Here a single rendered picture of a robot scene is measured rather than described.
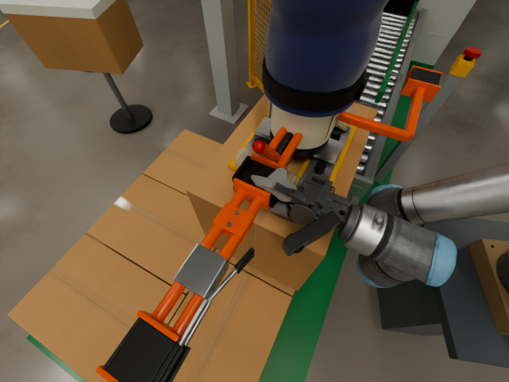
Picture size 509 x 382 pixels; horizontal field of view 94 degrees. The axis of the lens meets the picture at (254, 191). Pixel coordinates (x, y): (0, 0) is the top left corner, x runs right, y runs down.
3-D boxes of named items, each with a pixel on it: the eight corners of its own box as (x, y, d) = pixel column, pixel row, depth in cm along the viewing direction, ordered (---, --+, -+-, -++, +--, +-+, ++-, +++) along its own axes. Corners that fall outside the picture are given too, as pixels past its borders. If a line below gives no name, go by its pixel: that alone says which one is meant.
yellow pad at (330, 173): (327, 120, 82) (331, 108, 77) (356, 130, 79) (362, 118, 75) (286, 194, 65) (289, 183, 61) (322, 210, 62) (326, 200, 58)
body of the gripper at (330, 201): (299, 189, 55) (351, 211, 52) (284, 220, 51) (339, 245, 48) (305, 169, 48) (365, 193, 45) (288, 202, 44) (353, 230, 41)
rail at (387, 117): (410, 29, 251) (421, 7, 235) (416, 30, 250) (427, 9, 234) (351, 196, 142) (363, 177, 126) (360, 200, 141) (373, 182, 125)
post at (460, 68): (373, 175, 200) (460, 53, 116) (381, 178, 199) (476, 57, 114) (371, 181, 197) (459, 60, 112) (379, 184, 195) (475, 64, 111)
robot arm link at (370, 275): (394, 248, 61) (422, 232, 50) (393, 295, 56) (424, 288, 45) (356, 238, 63) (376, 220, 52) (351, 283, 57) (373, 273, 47)
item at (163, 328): (151, 313, 40) (138, 308, 35) (187, 337, 38) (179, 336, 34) (112, 368, 36) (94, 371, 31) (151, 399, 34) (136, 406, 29)
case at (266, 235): (270, 148, 128) (276, 78, 95) (342, 176, 118) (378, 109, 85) (207, 243, 99) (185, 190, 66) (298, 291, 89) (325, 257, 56)
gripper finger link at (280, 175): (261, 161, 50) (298, 183, 50) (248, 181, 47) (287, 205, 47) (265, 152, 47) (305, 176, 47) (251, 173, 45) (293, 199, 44)
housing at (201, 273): (201, 250, 46) (196, 241, 42) (231, 267, 44) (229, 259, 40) (178, 283, 42) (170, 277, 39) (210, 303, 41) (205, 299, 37)
